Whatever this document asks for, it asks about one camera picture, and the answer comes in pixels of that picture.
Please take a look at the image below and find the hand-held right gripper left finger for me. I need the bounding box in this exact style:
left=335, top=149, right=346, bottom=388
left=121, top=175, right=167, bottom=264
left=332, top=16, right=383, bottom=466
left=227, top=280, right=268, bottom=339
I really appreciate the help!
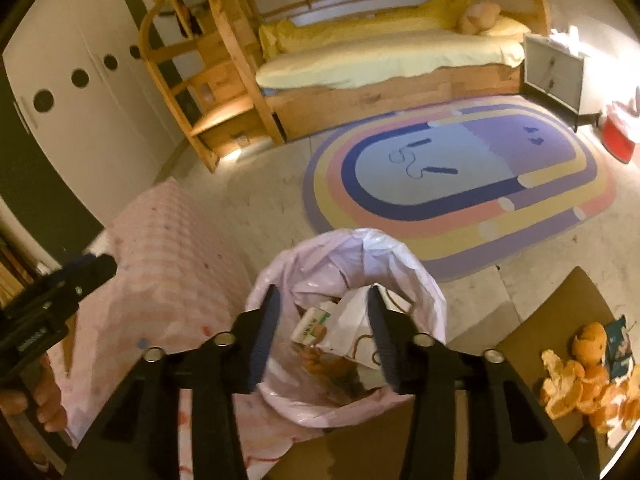
left=62, top=284, right=282, bottom=480

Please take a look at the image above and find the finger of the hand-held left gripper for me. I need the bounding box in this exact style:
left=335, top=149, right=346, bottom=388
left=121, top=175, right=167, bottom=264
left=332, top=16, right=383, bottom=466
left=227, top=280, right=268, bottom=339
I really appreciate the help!
left=7, top=254, right=118, bottom=326

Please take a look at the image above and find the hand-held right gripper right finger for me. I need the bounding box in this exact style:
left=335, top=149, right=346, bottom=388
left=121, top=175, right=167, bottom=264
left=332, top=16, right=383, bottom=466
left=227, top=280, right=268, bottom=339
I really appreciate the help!
left=366, top=284, right=586, bottom=480

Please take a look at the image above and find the white paper bag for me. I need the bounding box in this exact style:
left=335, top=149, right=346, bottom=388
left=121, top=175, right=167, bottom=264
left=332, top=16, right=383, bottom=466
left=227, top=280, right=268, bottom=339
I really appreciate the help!
left=320, top=285, right=401, bottom=371

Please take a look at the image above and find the green and white medicine box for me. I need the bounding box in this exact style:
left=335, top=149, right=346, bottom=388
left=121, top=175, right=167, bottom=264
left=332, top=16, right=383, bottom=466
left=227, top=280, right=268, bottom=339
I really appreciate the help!
left=291, top=307, right=331, bottom=348

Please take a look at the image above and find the bin with pink bag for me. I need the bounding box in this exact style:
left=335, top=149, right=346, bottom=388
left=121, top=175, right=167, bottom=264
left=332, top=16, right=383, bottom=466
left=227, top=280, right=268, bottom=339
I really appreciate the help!
left=245, top=227, right=448, bottom=428

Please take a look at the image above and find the person's left hand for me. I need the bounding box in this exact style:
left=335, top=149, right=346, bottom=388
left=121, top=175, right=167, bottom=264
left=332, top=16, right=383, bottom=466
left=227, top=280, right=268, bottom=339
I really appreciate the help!
left=0, top=352, right=68, bottom=433

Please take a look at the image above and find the orange peel piece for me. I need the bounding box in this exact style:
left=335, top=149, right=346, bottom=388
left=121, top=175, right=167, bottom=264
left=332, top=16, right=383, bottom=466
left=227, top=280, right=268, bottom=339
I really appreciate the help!
left=300, top=347, right=361, bottom=391

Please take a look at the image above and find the pink checked tablecloth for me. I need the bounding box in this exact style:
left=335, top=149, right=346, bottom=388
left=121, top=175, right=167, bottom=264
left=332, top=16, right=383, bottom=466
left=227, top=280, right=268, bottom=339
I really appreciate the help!
left=50, top=177, right=301, bottom=476

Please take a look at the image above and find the white wardrobe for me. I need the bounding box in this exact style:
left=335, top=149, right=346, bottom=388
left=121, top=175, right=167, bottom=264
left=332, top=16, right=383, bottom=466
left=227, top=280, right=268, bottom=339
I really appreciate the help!
left=2, top=0, right=186, bottom=196

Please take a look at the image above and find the pastel rainbow oval rug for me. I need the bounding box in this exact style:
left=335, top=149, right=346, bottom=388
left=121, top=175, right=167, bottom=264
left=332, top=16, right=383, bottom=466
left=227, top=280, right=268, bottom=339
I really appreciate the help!
left=302, top=95, right=618, bottom=281

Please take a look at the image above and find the pile of orange peels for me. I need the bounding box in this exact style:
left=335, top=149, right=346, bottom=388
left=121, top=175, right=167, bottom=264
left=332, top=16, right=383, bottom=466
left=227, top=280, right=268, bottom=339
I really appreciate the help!
left=540, top=322, right=640, bottom=448

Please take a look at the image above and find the wooden ladder shelf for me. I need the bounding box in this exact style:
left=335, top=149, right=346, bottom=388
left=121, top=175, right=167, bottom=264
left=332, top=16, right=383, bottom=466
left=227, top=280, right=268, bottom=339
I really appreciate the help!
left=137, top=0, right=286, bottom=173

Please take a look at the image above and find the wooden bed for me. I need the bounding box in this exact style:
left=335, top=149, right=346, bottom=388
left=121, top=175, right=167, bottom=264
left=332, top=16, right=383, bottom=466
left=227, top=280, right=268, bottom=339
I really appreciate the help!
left=195, top=0, right=551, bottom=141

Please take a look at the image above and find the teal snack packet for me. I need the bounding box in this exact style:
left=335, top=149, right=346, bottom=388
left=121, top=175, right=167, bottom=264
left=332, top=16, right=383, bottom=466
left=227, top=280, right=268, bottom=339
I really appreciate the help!
left=602, top=316, right=633, bottom=376

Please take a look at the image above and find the cream mattress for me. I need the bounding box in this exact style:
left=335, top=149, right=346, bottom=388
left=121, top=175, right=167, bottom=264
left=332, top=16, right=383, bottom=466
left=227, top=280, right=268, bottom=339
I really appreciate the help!
left=255, top=30, right=526, bottom=91

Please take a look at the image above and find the yellow blanket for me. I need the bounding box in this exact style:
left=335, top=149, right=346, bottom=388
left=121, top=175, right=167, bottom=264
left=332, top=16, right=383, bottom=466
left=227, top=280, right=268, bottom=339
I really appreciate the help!
left=257, top=0, right=473, bottom=58

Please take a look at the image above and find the red bin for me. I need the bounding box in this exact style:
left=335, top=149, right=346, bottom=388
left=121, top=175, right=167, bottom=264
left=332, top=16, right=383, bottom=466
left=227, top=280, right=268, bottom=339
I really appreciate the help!
left=600, top=102, right=640, bottom=163

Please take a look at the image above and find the white nightstand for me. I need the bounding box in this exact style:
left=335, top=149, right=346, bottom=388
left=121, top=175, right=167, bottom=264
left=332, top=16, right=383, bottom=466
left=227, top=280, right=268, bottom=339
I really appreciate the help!
left=522, top=32, right=603, bottom=131

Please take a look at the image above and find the pink plush toy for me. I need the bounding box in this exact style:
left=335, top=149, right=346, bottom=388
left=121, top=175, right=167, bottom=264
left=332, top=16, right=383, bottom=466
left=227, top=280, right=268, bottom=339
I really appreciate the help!
left=457, top=2, right=501, bottom=36

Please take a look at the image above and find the yellow pillow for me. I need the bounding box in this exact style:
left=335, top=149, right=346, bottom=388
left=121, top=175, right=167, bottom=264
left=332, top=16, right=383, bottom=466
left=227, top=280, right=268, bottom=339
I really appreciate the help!
left=477, top=16, right=531, bottom=38

